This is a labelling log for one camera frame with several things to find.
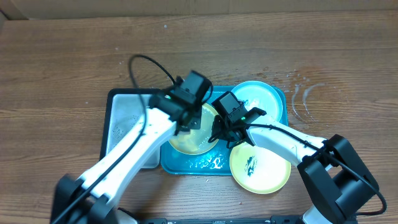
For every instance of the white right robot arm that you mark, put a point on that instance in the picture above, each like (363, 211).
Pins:
(336, 179)

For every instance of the light blue plate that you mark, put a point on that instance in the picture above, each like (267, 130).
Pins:
(260, 95)

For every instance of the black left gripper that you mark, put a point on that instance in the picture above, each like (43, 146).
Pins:
(197, 123)

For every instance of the teal plastic tray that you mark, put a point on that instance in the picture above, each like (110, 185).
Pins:
(213, 162)

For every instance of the yellow plate with blue stain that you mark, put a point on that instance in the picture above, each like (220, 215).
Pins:
(196, 142)

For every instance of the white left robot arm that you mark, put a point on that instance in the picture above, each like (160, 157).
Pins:
(93, 196)

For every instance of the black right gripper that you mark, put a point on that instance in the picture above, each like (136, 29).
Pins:
(219, 130)

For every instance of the black tray with soapy water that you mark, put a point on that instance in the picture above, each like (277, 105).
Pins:
(123, 110)

